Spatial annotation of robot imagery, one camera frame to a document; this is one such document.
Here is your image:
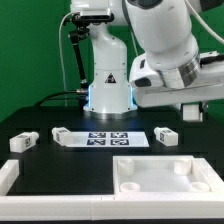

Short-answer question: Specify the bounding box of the grey camera cable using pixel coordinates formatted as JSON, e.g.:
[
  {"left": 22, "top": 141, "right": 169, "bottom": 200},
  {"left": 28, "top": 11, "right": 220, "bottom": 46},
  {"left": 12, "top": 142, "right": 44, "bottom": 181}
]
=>
[{"left": 58, "top": 13, "right": 74, "bottom": 107}]

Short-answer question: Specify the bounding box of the white sheet with fiducial tags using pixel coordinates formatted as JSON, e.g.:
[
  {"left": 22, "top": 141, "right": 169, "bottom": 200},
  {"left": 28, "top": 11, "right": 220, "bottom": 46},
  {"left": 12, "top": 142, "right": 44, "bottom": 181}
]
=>
[{"left": 66, "top": 132, "right": 149, "bottom": 148}]

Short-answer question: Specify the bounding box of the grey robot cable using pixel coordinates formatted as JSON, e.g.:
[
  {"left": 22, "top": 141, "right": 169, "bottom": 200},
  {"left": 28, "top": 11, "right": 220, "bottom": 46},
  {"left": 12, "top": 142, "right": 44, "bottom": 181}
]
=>
[{"left": 184, "top": 0, "right": 224, "bottom": 46}]

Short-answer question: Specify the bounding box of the white square tabletop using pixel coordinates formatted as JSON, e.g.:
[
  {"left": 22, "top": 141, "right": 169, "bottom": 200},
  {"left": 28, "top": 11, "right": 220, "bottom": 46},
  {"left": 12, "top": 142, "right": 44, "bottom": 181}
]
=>
[{"left": 113, "top": 156, "right": 224, "bottom": 194}]

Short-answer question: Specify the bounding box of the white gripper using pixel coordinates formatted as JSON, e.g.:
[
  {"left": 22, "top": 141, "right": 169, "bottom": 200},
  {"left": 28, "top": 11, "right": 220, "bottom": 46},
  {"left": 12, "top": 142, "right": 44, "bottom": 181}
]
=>
[{"left": 129, "top": 53, "right": 224, "bottom": 113}]

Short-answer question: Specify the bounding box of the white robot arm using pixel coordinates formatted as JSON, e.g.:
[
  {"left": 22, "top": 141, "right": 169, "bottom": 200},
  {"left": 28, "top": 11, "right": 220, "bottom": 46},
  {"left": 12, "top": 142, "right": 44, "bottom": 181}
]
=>
[{"left": 70, "top": 0, "right": 224, "bottom": 121}]

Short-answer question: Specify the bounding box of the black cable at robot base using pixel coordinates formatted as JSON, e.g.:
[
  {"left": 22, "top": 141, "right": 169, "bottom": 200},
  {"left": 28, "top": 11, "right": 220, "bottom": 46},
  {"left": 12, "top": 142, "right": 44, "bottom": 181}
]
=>
[{"left": 33, "top": 88, "right": 90, "bottom": 108}]

